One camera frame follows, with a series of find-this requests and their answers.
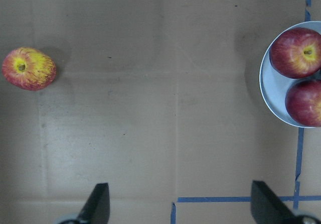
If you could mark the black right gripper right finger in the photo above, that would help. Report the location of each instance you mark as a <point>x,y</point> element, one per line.
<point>267,208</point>

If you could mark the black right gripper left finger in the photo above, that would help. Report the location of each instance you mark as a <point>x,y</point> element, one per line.
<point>97,206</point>

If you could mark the red yellow apple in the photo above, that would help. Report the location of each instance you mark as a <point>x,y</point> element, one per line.
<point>29,68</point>

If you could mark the red apple on plate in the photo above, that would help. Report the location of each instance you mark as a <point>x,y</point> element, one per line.
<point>302,102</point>
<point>296,53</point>

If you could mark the light blue plate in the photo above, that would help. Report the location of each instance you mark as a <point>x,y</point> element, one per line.
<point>274,86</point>

